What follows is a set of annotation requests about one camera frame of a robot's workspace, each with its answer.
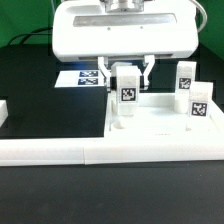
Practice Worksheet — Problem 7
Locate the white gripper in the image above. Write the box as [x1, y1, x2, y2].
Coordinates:
[52, 1, 198, 90]

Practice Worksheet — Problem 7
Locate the thin grey cable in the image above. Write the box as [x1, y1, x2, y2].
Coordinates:
[49, 0, 62, 21]

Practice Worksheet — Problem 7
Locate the white sheet with tags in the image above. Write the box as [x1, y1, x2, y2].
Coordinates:
[55, 70, 108, 88]

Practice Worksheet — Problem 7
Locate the white square table top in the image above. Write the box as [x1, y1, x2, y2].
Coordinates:
[104, 93, 224, 137]

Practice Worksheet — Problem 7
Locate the white camera cable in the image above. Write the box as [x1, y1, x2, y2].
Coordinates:
[189, 0, 208, 34]

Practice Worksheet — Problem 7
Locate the white U-shaped fence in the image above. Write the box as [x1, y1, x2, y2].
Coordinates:
[0, 99, 224, 168]

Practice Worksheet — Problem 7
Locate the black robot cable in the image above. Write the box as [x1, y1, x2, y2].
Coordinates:
[6, 26, 54, 47]

